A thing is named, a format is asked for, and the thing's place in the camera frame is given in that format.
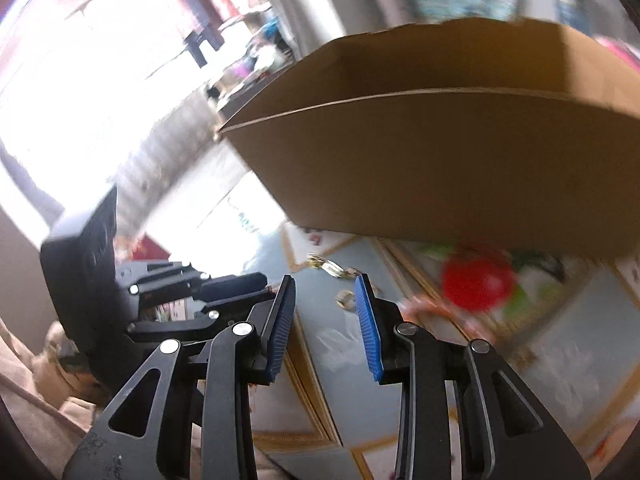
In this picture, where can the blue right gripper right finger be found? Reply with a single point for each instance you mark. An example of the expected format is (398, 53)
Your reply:
(385, 352)

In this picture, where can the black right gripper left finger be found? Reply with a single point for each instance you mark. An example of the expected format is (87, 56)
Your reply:
(272, 320)

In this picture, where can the gold hoop earring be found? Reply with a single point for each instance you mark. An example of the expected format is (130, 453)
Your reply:
(345, 299)

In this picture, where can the beige jacket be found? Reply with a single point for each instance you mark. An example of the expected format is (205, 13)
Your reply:
(52, 408)

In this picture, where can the fruit-pattern blue tablecloth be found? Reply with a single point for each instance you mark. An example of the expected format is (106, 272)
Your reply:
(519, 366)

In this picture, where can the brown cardboard box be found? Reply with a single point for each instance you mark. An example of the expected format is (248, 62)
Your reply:
(475, 132)

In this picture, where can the hanging clothes on rack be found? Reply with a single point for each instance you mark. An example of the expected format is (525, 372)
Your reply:
(207, 24)

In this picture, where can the pink floral quilt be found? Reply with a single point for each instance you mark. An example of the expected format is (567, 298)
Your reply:
(626, 52)

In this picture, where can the blue water bottle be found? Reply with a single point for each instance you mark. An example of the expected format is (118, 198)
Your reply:
(573, 13)

